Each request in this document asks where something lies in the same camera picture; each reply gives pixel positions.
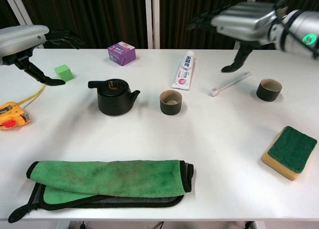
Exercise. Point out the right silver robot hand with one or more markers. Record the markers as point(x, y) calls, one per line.
point(246, 22)

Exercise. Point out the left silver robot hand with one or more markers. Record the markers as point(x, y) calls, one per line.
point(20, 39)

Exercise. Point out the black teapot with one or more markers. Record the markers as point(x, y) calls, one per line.
point(112, 104)

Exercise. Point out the small dark ceramic cup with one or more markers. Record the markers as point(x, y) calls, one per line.
point(170, 108)
point(268, 95)

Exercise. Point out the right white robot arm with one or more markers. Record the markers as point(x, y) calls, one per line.
point(301, 25)

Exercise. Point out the green cube block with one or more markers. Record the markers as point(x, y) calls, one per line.
point(64, 72)

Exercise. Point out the white toothbrush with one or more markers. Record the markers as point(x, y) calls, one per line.
point(230, 83)

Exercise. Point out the yellow tape measure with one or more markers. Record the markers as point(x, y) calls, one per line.
point(15, 115)

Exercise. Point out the white toothpaste tube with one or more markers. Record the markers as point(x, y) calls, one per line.
point(183, 76)

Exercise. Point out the black pleated curtain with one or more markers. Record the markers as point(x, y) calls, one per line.
point(99, 15)

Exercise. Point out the purple small carton box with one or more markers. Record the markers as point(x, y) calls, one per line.
point(122, 54)

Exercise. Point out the yellow green scouring sponge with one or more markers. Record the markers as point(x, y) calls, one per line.
point(290, 148)

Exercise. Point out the green folded microfibre cloth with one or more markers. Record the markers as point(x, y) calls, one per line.
point(112, 176)

